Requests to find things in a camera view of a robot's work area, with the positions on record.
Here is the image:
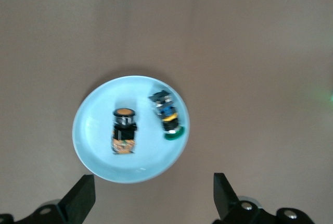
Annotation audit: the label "orange push button switch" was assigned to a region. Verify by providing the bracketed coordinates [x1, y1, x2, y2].
[111, 107, 138, 155]

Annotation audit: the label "light blue round plate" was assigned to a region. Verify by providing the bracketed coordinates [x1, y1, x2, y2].
[72, 75, 191, 184]

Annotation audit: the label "green push button switch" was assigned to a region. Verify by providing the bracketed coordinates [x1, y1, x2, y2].
[148, 89, 186, 142]

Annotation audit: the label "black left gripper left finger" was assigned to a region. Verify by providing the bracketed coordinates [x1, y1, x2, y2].
[0, 174, 96, 224]

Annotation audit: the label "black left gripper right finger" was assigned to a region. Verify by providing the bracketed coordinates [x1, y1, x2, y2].
[211, 172, 317, 224]

